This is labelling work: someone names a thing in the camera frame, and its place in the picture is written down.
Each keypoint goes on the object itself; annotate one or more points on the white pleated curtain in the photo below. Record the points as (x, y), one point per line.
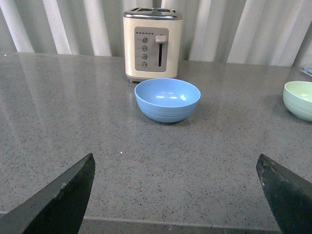
(263, 32)

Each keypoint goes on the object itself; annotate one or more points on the green plastic bowl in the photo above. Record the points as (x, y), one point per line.
(297, 97)

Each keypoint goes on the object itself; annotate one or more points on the clear plastic food container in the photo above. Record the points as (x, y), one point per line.
(307, 70)

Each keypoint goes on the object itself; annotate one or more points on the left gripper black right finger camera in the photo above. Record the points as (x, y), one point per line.
(289, 196)

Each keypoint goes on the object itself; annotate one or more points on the blue plastic bowl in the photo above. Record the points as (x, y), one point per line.
(167, 100)

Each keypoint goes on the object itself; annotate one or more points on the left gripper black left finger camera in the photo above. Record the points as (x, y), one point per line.
(58, 208)

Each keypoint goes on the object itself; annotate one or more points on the cream two-slot toaster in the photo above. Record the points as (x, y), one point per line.
(151, 42)

